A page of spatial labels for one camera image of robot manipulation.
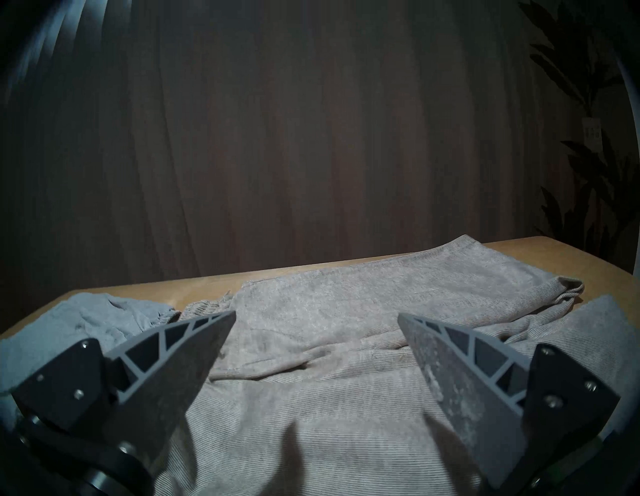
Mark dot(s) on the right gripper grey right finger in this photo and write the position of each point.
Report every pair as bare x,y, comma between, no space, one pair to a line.
465,380

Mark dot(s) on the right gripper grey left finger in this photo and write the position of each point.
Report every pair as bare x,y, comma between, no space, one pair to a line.
165,380

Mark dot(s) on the light grey shorts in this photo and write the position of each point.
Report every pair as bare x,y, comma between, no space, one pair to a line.
75,320

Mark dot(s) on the beige sweat shorts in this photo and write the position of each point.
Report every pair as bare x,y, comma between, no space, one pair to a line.
350,310

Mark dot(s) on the light wooden table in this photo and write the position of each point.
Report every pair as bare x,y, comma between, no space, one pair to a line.
550,255

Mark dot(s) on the tall dark leafy plant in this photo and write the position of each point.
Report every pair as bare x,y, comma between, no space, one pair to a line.
580,190

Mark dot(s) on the white plant tag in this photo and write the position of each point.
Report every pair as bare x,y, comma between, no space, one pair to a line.
592,131

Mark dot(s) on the brown pleated curtain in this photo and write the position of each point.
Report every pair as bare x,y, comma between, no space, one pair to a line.
300,125

